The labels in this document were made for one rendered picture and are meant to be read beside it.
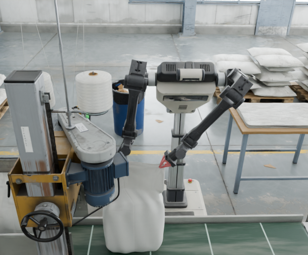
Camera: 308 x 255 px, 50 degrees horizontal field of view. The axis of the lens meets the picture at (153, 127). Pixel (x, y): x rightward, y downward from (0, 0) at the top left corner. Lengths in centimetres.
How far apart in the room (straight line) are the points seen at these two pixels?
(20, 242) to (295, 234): 188
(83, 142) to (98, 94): 23
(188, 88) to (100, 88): 81
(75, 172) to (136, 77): 52
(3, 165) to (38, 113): 82
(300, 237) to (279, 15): 838
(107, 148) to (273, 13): 922
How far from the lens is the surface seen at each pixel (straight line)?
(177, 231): 251
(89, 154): 144
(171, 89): 211
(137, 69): 158
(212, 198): 340
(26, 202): 161
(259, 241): 257
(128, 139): 183
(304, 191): 380
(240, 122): 322
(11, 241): 219
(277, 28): 1052
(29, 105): 133
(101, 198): 160
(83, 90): 148
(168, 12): 976
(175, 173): 268
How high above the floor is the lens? 220
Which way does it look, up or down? 29 degrees down
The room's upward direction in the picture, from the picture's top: 1 degrees clockwise
